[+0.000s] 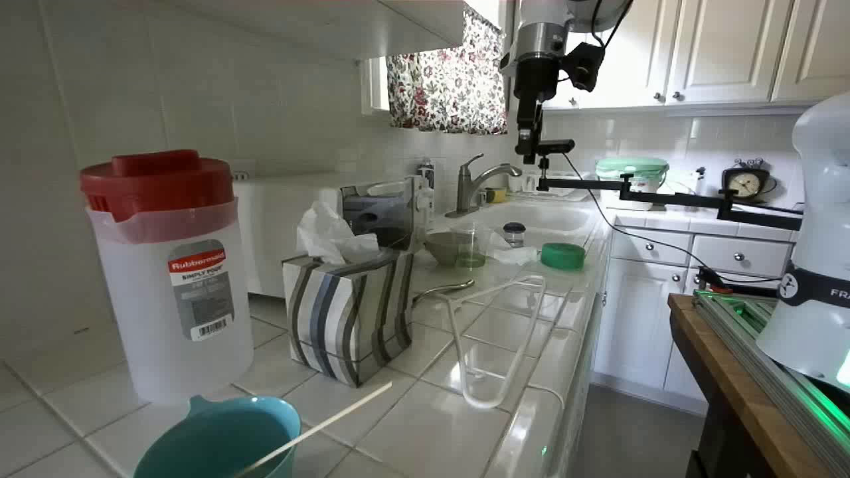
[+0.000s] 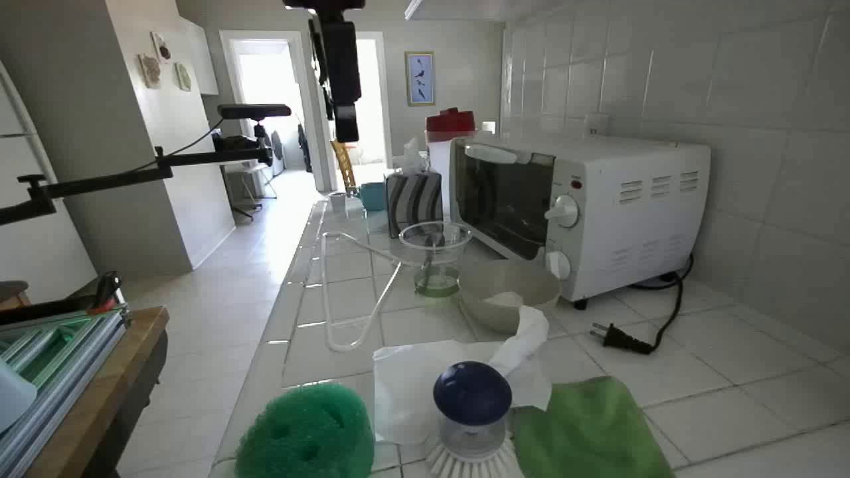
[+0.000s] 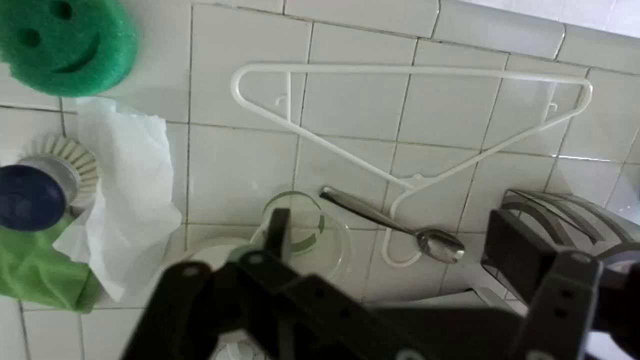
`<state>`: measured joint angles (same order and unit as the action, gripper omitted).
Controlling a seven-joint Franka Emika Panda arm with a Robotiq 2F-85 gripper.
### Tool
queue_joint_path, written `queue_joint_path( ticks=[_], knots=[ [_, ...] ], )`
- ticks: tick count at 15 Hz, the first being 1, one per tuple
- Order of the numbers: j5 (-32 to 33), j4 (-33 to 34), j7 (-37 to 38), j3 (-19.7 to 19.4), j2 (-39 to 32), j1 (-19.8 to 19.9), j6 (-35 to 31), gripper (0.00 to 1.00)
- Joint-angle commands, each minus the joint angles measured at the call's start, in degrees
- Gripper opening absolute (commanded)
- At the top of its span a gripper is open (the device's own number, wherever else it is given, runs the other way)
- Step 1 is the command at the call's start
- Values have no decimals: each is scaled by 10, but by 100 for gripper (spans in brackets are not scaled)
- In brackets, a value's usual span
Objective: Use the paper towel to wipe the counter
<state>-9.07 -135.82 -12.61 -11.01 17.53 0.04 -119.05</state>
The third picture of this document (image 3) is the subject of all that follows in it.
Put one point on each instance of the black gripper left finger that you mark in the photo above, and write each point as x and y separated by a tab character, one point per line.
266	312

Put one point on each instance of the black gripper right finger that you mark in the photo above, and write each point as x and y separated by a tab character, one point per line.
566	293

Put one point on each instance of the white paper towel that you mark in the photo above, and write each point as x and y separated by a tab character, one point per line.
130	193

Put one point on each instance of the clear glass cup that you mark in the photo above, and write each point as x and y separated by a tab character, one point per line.
320	242

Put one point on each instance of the metal spoon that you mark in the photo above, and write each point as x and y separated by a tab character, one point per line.
437	242

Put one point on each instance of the green microfibre cloth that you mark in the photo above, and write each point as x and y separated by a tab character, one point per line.
36	272

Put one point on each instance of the white plastic clothes hanger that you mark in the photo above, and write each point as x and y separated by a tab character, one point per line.
333	68

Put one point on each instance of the dish brush with blue cap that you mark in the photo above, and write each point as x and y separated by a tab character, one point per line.
31	197

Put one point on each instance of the green smiley face sponge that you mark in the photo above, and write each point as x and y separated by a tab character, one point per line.
63	43

